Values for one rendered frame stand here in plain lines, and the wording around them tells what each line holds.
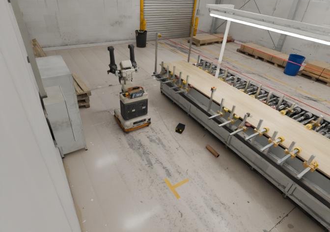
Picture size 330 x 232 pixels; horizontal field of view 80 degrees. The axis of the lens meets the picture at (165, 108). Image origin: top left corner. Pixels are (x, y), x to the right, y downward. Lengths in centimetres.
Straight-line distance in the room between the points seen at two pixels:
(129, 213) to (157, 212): 40
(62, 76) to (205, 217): 288
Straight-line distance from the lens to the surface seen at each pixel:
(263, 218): 358
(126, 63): 410
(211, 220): 327
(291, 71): 899
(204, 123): 451
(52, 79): 323
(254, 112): 390
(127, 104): 398
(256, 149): 344
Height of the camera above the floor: 281
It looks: 33 degrees down
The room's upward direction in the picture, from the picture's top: 5 degrees clockwise
